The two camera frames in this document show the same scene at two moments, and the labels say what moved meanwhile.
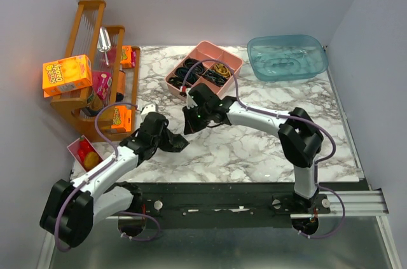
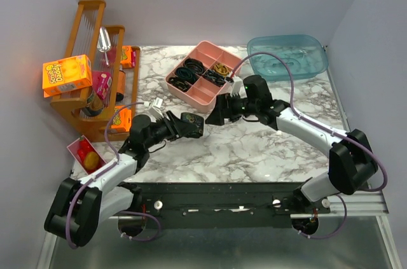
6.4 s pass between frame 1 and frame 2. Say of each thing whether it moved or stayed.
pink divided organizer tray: stayed
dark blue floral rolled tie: stayed
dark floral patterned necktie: moved
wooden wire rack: stayed
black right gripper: moved
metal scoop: stayed
